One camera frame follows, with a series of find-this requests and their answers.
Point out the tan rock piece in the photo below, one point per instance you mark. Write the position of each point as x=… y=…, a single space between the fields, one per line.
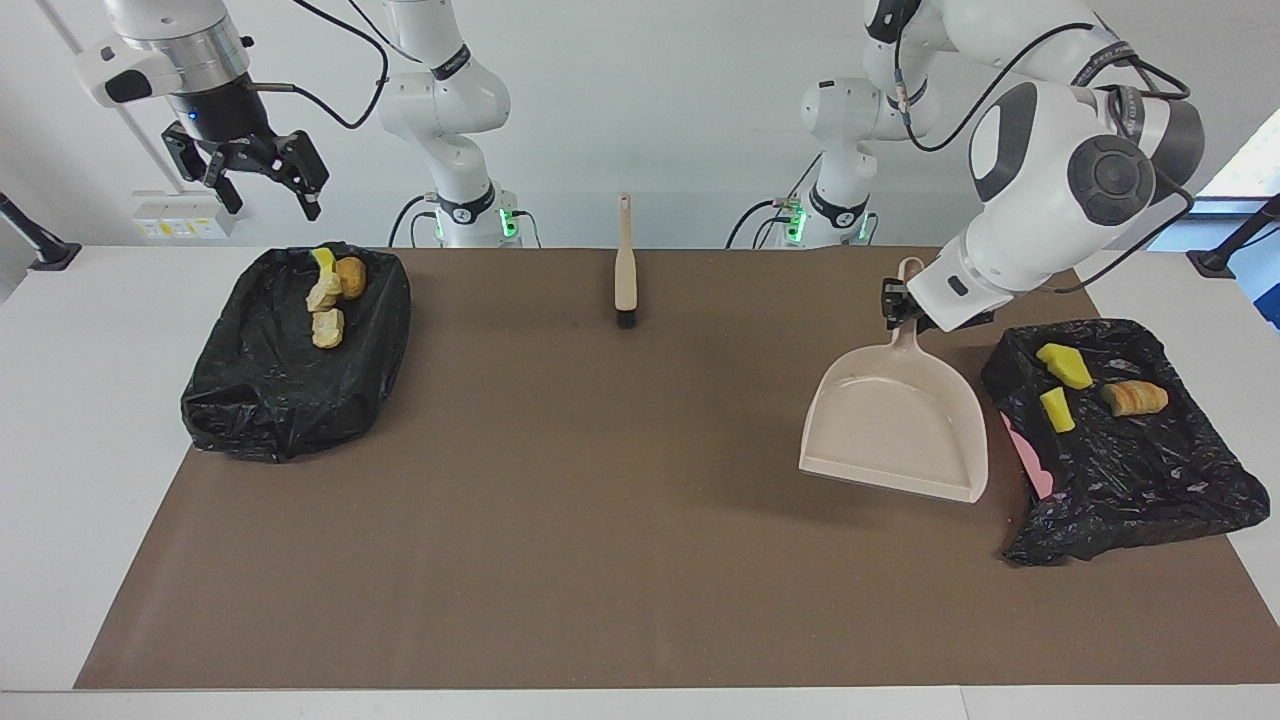
x=1135 y=398
x=322 y=292

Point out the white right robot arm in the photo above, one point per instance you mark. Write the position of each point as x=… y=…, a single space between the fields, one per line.
x=450 y=100

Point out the brown table mat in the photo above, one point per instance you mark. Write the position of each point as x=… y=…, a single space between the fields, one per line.
x=640 y=620

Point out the wide yellow sponge piece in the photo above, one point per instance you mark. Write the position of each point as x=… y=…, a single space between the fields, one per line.
x=1065 y=365

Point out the beige hand brush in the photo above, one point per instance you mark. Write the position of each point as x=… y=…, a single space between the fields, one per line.
x=625 y=270

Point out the golden croissant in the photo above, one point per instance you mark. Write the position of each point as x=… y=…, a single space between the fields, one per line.
x=328 y=328

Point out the black trash bag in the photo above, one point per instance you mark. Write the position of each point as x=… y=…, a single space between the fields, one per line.
x=1120 y=470
x=270 y=390

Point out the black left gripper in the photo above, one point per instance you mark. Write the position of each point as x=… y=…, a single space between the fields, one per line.
x=895 y=298

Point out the black camera stand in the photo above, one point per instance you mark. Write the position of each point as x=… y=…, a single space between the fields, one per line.
x=40 y=245
x=1230 y=250

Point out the pink plastic bin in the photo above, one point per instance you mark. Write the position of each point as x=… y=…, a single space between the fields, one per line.
x=1030 y=460

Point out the notched yellow sponge piece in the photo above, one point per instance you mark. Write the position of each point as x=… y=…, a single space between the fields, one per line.
x=322 y=260

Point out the small yellow sponge piece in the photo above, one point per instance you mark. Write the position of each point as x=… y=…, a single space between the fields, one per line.
x=1057 y=410

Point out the brown bread roll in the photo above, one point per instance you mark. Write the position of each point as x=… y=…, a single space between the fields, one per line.
x=351 y=278

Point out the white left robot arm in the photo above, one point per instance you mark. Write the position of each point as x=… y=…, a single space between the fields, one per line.
x=1050 y=160

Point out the beige plastic dustpan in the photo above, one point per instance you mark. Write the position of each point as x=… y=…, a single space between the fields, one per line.
x=895 y=430

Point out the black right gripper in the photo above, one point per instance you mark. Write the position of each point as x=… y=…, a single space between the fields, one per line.
x=222 y=120

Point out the white wall socket box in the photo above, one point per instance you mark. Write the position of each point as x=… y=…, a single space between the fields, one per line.
x=180 y=220

